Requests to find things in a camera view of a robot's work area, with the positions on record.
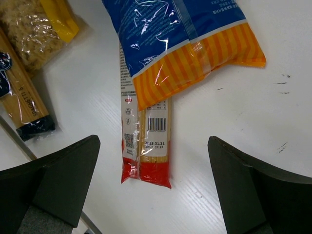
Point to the spaghetti bag with navy ends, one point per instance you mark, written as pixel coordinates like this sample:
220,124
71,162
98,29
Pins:
20,97

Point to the red spaghetti packet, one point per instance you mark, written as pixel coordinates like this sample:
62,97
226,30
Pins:
146,135

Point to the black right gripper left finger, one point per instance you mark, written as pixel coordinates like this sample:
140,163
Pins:
47,195

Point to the blue and orange pasta bag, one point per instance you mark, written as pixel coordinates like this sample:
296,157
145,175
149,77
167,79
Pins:
170,45

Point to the yellow fusilli pasta bag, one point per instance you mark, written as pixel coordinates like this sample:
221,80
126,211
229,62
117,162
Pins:
37,29

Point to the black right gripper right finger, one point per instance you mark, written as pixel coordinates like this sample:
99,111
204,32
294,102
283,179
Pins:
256,197

